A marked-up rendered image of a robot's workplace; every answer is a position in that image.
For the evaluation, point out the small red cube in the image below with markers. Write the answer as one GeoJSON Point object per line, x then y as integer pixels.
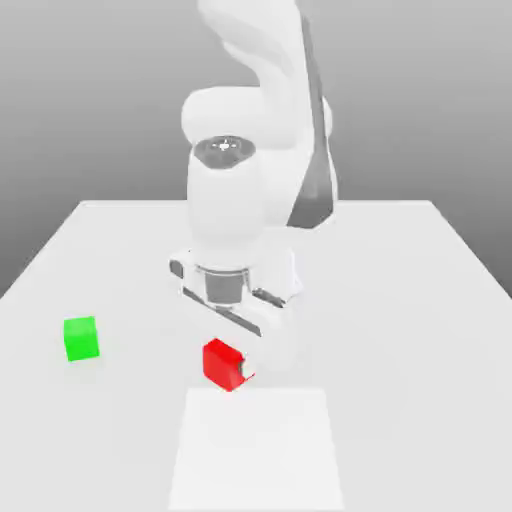
{"type": "Point", "coordinates": [220, 364]}

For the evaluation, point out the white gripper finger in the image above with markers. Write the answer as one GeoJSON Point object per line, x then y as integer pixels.
{"type": "Point", "coordinates": [247, 364]}

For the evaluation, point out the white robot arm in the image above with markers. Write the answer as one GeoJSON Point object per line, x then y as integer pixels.
{"type": "Point", "coordinates": [228, 208]}

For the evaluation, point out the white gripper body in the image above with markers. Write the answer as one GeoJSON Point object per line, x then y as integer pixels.
{"type": "Point", "coordinates": [272, 332]}

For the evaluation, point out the small green cube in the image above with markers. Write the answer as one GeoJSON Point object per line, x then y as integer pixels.
{"type": "Point", "coordinates": [81, 339]}

